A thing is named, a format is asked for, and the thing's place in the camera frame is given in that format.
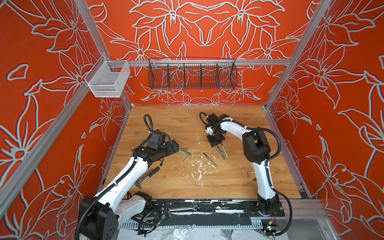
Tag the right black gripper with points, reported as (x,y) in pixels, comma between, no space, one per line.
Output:
(214,143)

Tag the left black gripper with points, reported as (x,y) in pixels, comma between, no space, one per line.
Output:
(170,150)

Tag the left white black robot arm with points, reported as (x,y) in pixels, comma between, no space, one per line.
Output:
(100,216)

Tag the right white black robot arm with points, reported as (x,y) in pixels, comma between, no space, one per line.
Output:
(260,146)

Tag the light green pen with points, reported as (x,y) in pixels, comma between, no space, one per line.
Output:
(224,149)

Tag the yellow hex key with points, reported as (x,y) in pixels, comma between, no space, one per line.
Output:
(252,173)

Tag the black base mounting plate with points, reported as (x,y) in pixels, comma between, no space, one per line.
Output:
(166,208)

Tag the clear plastic bin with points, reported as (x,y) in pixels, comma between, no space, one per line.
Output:
(105,81)

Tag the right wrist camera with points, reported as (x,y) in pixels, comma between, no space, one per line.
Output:
(209,130)

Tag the black handled wrench tool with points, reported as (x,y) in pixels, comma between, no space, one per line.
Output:
(145,176)

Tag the black wire mesh basket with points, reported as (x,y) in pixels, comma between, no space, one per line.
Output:
(192,74)

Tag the grey cable tray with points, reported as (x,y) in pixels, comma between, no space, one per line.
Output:
(236,224)

